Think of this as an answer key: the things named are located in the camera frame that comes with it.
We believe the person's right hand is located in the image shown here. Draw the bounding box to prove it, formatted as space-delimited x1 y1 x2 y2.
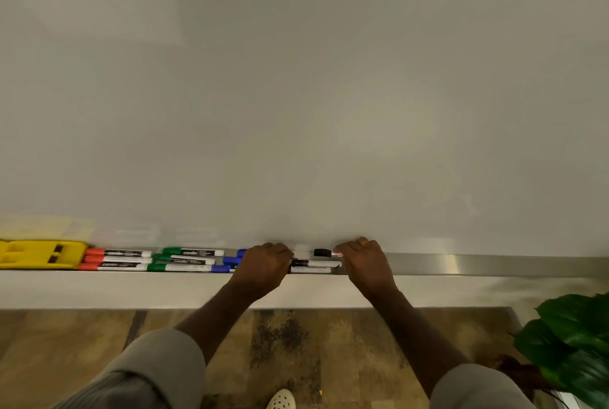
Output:
333 237 399 301

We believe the person's left hand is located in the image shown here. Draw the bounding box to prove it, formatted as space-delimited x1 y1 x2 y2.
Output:
230 242 295 300

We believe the person's right forearm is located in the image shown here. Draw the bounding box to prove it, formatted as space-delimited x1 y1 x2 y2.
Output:
367 284 473 399

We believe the person's left forearm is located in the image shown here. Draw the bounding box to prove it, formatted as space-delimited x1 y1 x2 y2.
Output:
174 279 268 367

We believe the green whiteboard marker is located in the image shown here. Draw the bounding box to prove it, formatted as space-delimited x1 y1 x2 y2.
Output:
153 254 217 266
162 247 225 257
147 263 213 273

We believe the metal marker tray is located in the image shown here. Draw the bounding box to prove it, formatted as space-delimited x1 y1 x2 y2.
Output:
0 238 609 278

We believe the white perforated clog shoe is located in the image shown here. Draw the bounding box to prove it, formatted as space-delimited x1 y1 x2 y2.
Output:
265 388 297 409

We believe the red whiteboard marker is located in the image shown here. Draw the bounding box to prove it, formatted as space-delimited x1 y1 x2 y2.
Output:
78 262 149 272
85 248 153 258
83 255 154 265

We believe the grey long sleeve shirt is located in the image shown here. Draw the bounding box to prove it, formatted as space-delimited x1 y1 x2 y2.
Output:
51 329 537 409

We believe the white whiteboard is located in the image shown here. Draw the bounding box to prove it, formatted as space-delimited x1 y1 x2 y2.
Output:
0 0 609 258

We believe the green leafy plant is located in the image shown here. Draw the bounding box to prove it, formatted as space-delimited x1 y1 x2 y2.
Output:
512 292 609 409

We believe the yellow whiteboard eraser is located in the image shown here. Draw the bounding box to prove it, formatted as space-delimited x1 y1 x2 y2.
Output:
0 240 89 270

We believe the white wall ledge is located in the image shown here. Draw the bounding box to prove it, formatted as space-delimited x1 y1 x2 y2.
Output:
0 270 609 311

